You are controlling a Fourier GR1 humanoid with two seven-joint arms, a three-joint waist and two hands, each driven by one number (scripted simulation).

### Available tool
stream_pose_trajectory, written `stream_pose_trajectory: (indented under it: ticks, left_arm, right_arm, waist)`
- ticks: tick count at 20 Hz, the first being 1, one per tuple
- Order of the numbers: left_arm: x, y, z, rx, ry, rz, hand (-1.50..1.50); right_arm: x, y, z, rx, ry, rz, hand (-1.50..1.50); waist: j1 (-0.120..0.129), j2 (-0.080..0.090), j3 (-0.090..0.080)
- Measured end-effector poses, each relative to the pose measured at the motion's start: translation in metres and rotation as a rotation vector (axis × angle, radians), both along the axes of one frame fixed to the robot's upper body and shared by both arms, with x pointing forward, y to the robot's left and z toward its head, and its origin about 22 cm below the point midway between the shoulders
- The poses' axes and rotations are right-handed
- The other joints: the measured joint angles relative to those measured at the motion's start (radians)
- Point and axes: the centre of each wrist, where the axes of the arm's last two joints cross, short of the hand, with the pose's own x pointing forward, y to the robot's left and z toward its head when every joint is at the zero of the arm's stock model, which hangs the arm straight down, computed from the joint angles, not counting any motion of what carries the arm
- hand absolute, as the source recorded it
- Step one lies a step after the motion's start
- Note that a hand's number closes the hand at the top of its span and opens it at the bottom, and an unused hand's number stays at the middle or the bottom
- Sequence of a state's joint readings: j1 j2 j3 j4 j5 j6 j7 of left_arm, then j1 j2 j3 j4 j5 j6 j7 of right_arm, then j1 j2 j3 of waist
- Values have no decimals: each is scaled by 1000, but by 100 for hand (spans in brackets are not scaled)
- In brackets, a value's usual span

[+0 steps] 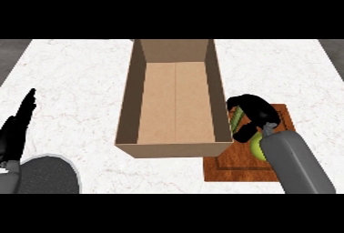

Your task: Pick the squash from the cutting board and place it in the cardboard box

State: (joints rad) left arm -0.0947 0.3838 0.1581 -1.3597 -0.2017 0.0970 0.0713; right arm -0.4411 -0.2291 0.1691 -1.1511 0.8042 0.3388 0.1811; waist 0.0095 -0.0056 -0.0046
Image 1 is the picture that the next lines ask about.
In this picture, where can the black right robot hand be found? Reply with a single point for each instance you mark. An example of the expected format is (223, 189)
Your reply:
(260, 113)

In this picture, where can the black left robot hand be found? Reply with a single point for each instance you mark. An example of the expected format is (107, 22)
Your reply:
(18, 127)

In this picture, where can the green squash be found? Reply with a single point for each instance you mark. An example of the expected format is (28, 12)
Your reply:
(257, 147)

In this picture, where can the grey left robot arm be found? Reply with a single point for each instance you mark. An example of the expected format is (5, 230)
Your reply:
(8, 179)

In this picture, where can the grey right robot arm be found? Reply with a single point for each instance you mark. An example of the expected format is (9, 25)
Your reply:
(293, 162)

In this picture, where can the brown wooden cutting board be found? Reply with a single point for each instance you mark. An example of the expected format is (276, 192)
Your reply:
(237, 165)

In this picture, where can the open cardboard box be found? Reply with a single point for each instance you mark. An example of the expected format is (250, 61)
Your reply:
(176, 100)

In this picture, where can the dark grey round plate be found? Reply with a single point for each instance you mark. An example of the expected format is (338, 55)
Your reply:
(48, 176)

